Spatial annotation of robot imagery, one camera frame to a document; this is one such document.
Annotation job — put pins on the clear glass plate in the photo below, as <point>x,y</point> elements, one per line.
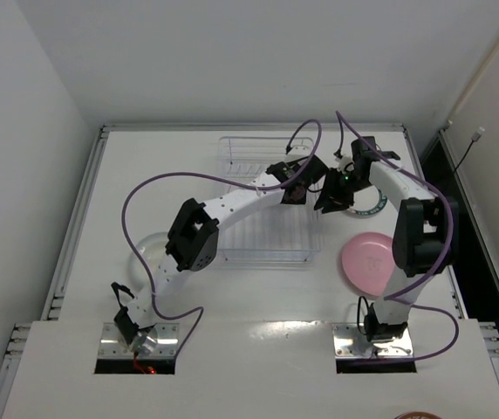
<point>151,248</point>

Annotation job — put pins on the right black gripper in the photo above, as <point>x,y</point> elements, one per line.
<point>334,197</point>

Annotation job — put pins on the metal base plate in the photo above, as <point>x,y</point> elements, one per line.
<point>351,345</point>
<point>155,343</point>

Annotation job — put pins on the white wire dish rack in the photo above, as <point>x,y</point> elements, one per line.
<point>280,235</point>

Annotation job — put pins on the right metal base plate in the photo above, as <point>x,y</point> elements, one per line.
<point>351,345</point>

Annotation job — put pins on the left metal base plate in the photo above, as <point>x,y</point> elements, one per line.
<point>155,343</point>

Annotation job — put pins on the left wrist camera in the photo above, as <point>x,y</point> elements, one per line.
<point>297,153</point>

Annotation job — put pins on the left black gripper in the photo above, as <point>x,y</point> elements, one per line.
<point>297,190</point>

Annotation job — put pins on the brown round object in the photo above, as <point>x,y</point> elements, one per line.
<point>417,414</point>

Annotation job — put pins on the green rimmed white plate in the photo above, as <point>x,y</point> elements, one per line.
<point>367,202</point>

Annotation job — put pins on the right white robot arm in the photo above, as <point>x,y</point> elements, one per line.
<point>423,235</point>

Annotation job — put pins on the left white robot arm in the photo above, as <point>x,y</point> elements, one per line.
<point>192,239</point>

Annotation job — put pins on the pink plate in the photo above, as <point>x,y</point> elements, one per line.
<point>367,262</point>

